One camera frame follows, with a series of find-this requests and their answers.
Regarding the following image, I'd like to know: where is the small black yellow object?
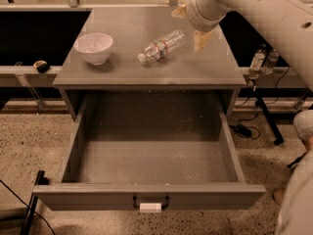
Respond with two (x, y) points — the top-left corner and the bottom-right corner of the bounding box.
(33, 60), (50, 73)

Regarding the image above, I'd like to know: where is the black handheld tool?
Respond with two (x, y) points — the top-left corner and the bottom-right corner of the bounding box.
(287, 153), (306, 169)

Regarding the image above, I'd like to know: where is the black stand at left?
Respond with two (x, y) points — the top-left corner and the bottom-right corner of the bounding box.
(20, 170), (49, 235)

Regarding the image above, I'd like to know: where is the clear plastic water bottle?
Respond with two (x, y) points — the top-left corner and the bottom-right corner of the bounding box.
(138, 29), (186, 63)

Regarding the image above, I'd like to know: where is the black power adapter with cable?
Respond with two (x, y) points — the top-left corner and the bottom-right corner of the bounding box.
(229, 111), (261, 140)

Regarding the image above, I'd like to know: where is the grey cabinet with top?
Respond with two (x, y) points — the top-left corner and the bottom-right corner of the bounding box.
(52, 6), (247, 121)

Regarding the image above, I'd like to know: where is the black tripod stand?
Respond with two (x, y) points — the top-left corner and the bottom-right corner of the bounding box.
(247, 76), (285, 146)

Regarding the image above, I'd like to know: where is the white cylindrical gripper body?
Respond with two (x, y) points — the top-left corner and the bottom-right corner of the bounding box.
(187, 0), (227, 32)

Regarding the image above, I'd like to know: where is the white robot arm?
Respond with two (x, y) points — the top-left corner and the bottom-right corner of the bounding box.
(172, 0), (313, 235)

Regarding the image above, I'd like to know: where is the open grey top drawer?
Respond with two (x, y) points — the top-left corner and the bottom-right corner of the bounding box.
(34, 91), (265, 211)

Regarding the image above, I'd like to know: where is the white ceramic bowl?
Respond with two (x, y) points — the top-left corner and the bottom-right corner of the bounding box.
(73, 33), (113, 66)

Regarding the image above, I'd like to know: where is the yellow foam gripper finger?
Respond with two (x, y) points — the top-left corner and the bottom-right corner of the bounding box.
(171, 4), (187, 19)
(194, 30), (213, 53)

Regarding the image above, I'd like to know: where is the black drawer handle white grip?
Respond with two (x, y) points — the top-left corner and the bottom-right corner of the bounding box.
(132, 196), (169, 213)

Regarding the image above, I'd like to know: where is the person's tan shoe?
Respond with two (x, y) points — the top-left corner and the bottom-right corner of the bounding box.
(273, 189), (285, 205)

